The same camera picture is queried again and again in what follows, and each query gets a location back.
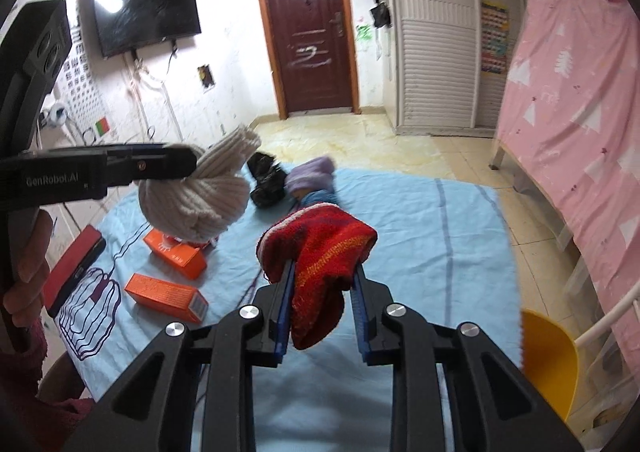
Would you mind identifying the purple fuzzy sock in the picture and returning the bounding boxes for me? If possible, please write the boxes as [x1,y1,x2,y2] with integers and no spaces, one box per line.
[284,155,335,195]

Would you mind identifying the dark brown wooden door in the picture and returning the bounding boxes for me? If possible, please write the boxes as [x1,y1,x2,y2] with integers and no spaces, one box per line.
[258,0,360,120]

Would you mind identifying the wall socket hole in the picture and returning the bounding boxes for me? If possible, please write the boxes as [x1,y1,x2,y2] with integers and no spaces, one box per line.
[198,64,215,89]

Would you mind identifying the white slatted wardrobe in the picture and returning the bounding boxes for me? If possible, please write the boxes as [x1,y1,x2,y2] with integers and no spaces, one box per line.
[382,0,525,138]

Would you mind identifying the orange box with white label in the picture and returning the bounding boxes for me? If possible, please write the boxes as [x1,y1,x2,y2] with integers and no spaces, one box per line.
[143,229,207,280]

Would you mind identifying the colourful wall chart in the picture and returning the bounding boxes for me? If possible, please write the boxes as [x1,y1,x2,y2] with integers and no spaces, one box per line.
[480,0,510,75]

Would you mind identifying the eye chart poster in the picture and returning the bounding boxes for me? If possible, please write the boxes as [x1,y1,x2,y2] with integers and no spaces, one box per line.
[54,14,111,146]

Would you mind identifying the red striped knit cloth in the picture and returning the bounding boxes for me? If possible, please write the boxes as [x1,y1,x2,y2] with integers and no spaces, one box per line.
[256,203,378,350]

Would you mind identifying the black cloth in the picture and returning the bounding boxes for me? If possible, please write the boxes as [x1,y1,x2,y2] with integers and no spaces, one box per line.
[246,152,288,209]

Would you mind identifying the white metal chair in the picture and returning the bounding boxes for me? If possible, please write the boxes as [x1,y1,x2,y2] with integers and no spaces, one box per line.
[572,281,640,383]

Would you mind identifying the white wall power adapter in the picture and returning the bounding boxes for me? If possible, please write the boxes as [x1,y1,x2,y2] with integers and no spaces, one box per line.
[42,101,68,128]

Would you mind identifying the hanging wall cables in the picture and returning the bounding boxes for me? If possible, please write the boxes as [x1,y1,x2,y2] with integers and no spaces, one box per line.
[121,49,187,144]

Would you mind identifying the pink tree print curtain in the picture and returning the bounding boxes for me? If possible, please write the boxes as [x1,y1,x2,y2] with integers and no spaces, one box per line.
[497,0,640,373]

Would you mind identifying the wall mounted black television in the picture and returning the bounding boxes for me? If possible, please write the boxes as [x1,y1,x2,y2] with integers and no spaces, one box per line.
[92,0,201,58]

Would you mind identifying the person left hand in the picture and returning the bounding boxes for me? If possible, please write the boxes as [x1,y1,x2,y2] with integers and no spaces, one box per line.
[1,208,53,354]

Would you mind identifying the light blue bed sheet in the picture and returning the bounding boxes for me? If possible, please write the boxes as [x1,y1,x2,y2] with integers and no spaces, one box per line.
[55,169,522,451]

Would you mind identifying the cream knitted sweater bundle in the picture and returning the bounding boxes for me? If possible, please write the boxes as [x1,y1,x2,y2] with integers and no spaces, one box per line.
[138,125,262,243]

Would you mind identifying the yellow trash bin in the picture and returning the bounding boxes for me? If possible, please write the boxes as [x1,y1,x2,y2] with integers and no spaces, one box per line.
[521,309,579,420]

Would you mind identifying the blue sock ball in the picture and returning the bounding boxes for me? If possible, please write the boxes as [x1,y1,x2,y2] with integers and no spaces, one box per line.
[296,189,338,207]

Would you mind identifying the long orange printed box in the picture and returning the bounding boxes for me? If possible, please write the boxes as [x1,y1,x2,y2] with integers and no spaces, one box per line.
[125,273,208,323]

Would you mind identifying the red black case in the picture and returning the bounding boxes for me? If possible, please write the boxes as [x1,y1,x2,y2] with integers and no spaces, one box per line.
[42,224,106,319]

